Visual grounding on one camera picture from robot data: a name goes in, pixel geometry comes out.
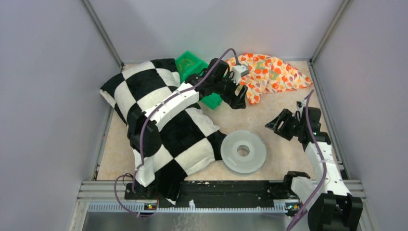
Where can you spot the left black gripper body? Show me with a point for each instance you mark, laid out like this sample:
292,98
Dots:
226,88

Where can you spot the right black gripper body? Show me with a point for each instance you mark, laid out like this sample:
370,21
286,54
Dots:
298,126

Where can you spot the grey filament spool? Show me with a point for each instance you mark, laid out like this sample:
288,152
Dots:
243,152

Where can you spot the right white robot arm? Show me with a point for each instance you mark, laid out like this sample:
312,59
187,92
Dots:
329,205

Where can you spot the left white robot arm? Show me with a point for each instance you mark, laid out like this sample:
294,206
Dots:
144,127

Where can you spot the orange floral cloth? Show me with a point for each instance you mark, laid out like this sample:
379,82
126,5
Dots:
269,74

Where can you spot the black white checkered pillow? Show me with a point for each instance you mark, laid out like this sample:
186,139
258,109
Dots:
190,141

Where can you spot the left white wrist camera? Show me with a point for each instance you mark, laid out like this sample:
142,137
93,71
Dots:
239,71

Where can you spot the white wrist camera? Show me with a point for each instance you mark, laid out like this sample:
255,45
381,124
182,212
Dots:
300,105
239,71

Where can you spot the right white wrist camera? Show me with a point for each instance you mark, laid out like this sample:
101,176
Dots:
300,105

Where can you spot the white toothed cable strip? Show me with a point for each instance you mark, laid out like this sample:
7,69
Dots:
141,207

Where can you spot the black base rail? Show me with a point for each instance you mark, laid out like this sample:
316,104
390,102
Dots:
223,194

